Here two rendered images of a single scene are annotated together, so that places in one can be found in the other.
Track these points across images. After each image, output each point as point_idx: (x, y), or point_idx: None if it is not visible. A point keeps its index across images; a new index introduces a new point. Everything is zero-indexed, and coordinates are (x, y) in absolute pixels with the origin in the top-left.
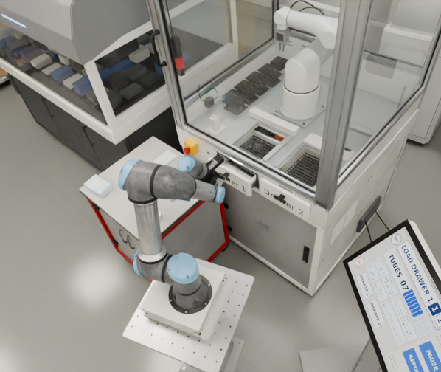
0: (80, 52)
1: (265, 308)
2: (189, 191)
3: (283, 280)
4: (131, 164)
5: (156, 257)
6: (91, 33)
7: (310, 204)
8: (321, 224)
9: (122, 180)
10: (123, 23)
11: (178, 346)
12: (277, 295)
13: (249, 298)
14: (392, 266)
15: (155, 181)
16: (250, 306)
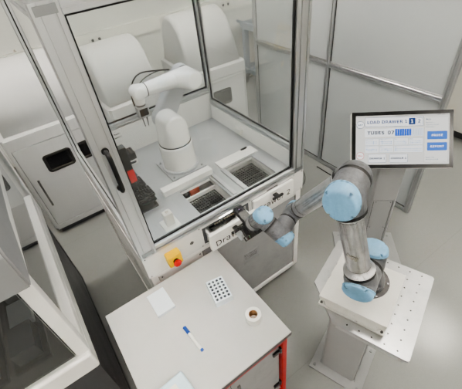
0: (19, 269)
1: (299, 302)
2: None
3: (274, 282)
4: (346, 183)
5: (371, 261)
6: (3, 235)
7: (291, 178)
8: (300, 186)
9: (359, 199)
10: (1, 208)
11: (412, 305)
12: (287, 289)
13: (287, 313)
14: (375, 134)
15: (368, 170)
16: (295, 314)
